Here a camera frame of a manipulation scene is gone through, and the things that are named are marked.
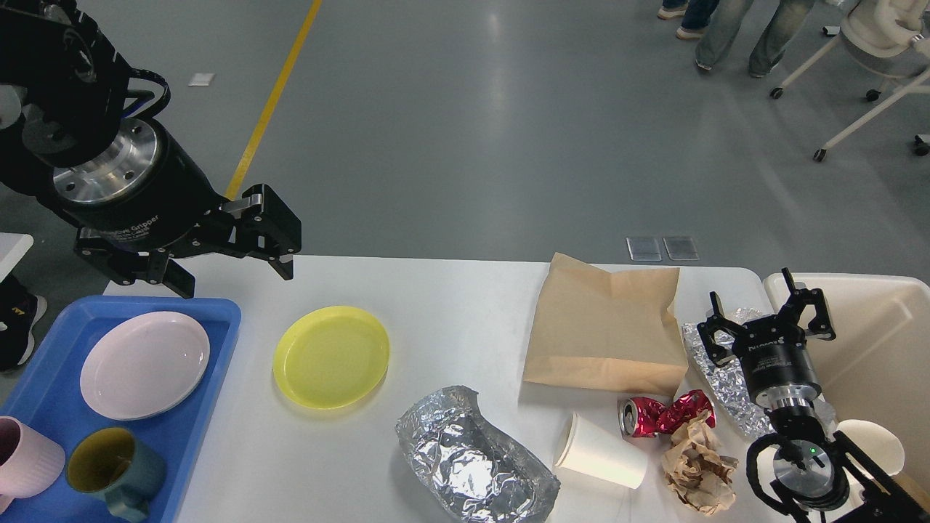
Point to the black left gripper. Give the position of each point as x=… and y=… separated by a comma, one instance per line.
x=145, y=192

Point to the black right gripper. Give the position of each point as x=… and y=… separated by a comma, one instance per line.
x=773, y=360

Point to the yellow plate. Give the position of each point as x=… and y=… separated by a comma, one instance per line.
x=331, y=358

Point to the teal green mug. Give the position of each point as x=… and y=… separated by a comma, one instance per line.
x=116, y=467

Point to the pink ribbed mug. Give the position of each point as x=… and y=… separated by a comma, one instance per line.
x=30, y=462

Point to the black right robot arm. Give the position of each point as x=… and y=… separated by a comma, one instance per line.
x=799, y=467

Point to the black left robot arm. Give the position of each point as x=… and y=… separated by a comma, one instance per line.
x=79, y=134

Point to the flat foil sheet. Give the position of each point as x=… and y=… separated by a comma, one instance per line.
x=727, y=385

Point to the floor outlet plate right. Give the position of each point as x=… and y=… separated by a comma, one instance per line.
x=681, y=248

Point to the floor outlet plate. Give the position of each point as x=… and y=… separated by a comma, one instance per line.
x=644, y=249
x=681, y=248

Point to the beige plastic bin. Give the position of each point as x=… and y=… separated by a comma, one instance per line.
x=876, y=369

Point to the pink plate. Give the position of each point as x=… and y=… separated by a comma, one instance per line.
x=145, y=366

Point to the floor outlet plate left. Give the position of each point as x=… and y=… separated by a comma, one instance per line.
x=644, y=249

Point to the crushed red can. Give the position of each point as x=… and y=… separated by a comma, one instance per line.
x=644, y=417

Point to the crumpled brown paper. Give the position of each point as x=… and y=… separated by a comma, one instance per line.
x=701, y=477

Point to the brown paper bag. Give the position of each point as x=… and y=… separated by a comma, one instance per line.
x=613, y=331

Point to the white paper cup in bin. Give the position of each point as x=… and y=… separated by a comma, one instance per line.
x=885, y=449

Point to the white side table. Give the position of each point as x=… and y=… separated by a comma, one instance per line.
x=13, y=248

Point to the blue plastic tray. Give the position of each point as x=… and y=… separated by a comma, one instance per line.
x=48, y=399

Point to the crumpled foil tray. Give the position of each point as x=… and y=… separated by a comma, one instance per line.
x=476, y=472

